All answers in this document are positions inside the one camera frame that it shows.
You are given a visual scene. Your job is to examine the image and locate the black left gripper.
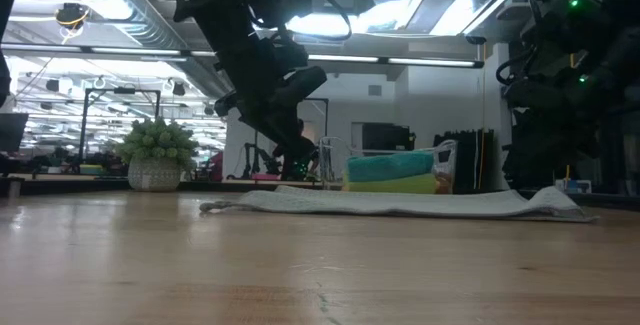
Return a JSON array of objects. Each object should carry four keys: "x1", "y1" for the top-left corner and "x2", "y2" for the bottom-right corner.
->
[{"x1": 213, "y1": 33, "x2": 329, "y2": 165}]

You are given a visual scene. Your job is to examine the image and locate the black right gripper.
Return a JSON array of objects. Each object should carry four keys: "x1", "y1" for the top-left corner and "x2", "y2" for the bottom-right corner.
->
[{"x1": 494, "y1": 39, "x2": 640, "y2": 191}]

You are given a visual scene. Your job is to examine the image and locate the teal microfiber towel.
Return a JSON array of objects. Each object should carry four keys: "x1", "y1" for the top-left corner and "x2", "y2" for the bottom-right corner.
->
[{"x1": 346, "y1": 150, "x2": 436, "y2": 184}]

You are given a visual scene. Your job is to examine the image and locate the lime green microfiber towel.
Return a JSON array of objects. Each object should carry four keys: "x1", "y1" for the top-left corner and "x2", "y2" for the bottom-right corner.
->
[{"x1": 342, "y1": 172, "x2": 439, "y2": 195}]

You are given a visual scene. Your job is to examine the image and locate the orange microfiber towel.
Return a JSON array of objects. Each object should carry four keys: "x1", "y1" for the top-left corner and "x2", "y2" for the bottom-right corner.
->
[{"x1": 432, "y1": 170, "x2": 454, "y2": 195}]

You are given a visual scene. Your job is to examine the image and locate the grey microfiber towel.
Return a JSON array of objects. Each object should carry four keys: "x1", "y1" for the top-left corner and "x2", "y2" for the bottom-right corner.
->
[{"x1": 199, "y1": 184, "x2": 599, "y2": 224}]

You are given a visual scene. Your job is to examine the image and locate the blue and white box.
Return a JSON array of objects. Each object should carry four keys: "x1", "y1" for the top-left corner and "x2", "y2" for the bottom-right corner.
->
[{"x1": 554, "y1": 178, "x2": 594, "y2": 195}]

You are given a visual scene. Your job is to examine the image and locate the black stacked chairs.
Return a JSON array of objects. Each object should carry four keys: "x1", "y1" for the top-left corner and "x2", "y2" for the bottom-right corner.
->
[{"x1": 432, "y1": 128, "x2": 496, "y2": 191}]

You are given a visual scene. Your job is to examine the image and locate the black cabinet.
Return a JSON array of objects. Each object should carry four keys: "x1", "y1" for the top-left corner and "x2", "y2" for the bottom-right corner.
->
[{"x1": 360, "y1": 122, "x2": 416, "y2": 152}]

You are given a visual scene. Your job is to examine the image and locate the clear plastic bin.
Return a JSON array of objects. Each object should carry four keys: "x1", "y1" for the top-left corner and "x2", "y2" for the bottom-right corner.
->
[{"x1": 318, "y1": 136, "x2": 460, "y2": 196}]

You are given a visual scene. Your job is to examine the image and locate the ceiling light panel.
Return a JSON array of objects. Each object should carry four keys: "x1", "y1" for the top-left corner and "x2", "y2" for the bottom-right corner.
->
[{"x1": 287, "y1": 12, "x2": 361, "y2": 36}]

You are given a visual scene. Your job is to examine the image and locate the potted artificial green plant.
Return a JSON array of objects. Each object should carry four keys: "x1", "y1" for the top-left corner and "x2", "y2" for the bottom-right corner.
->
[{"x1": 114, "y1": 117, "x2": 201, "y2": 192}]

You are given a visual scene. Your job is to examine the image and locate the long ceiling light bar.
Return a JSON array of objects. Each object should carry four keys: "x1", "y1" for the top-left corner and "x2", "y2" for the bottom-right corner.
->
[
  {"x1": 307, "y1": 53, "x2": 485, "y2": 69},
  {"x1": 0, "y1": 43, "x2": 219, "y2": 62}
]

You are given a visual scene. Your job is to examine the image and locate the dark background screen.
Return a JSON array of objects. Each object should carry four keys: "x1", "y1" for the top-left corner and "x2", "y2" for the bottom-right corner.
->
[{"x1": 0, "y1": 113, "x2": 30, "y2": 154}]

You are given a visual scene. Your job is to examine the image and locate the black background rig frame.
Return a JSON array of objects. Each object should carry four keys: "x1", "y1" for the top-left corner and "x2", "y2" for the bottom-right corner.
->
[
  {"x1": 78, "y1": 87, "x2": 162, "y2": 166},
  {"x1": 299, "y1": 95, "x2": 330, "y2": 139}
]

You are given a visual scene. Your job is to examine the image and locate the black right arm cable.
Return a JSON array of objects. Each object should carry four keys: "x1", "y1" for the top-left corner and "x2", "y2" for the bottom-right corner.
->
[{"x1": 494, "y1": 47, "x2": 536, "y2": 89}]

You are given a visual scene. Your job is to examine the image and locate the ceiling cable reel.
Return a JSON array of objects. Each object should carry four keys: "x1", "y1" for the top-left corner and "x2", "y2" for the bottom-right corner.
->
[{"x1": 54, "y1": 2, "x2": 91, "y2": 31}]

